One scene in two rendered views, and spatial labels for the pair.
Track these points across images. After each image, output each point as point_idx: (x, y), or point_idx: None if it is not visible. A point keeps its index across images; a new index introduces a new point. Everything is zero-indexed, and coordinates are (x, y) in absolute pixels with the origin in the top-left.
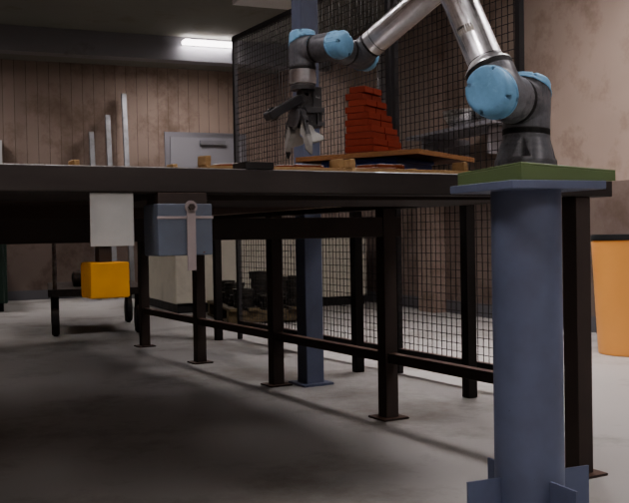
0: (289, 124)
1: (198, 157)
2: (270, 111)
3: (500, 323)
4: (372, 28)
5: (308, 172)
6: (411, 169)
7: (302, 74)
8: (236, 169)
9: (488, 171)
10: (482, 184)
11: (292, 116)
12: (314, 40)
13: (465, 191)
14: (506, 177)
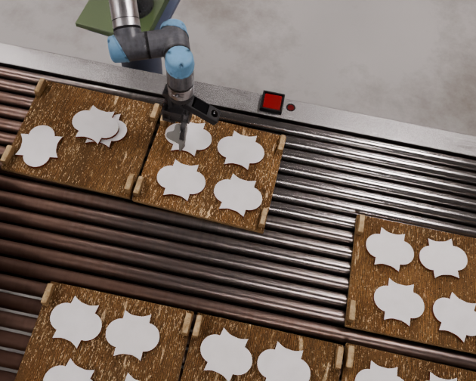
0: (188, 123)
1: (282, 148)
2: (220, 110)
3: (161, 73)
4: (136, 10)
5: (235, 88)
6: (12, 147)
7: None
8: (291, 100)
9: (159, 13)
10: (169, 18)
11: (190, 114)
12: (188, 43)
13: None
14: (166, 4)
